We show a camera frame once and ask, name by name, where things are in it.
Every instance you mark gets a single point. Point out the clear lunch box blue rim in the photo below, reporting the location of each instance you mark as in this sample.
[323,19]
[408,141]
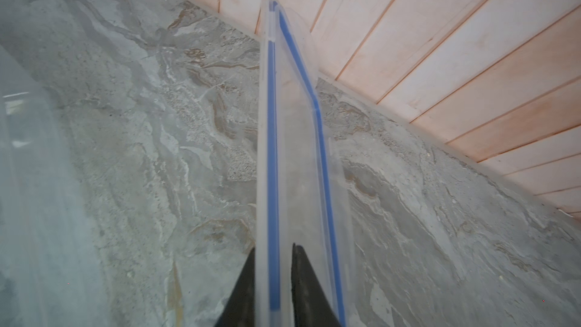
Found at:
[50,272]

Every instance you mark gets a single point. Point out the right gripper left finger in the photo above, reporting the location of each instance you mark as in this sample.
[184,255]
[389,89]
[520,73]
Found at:
[239,309]

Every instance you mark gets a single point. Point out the clear lunch box lid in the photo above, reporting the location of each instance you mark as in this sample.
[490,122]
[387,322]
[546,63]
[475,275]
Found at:
[301,192]

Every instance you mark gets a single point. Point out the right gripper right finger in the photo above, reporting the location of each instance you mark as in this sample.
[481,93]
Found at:
[311,307]

